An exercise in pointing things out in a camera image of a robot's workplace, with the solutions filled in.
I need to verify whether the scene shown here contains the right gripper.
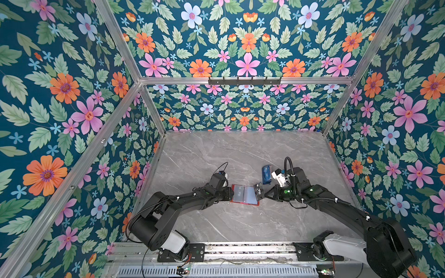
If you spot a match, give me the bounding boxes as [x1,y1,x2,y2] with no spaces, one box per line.
[262,185,300,201]

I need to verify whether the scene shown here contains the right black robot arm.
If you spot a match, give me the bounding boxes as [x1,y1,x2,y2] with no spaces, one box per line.
[265,185,417,278]

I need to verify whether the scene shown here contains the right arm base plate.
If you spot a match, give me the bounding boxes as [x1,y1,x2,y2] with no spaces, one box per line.
[292,242,345,262]

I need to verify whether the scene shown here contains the black VIP credit card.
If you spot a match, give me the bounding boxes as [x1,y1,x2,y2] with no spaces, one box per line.
[232,185,246,203]

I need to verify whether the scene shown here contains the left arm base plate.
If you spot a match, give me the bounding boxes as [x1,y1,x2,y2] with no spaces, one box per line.
[157,243,206,263]

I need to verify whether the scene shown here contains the white vent grille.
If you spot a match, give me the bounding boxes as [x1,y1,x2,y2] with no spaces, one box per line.
[116,265,319,278]

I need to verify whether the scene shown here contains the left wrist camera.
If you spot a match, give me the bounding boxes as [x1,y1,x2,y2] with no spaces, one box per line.
[209,171,228,191]

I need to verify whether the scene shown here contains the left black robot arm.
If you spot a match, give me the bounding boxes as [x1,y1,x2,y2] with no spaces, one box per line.
[127,185,234,254]

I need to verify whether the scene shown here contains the red leather card holder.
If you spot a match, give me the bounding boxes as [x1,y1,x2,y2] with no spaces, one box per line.
[243,185,259,206]

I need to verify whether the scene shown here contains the metal hook rail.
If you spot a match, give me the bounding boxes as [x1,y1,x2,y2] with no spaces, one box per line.
[207,77,282,86]

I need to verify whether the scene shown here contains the aluminium front rail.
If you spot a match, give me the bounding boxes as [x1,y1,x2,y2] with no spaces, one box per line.
[108,237,370,266]

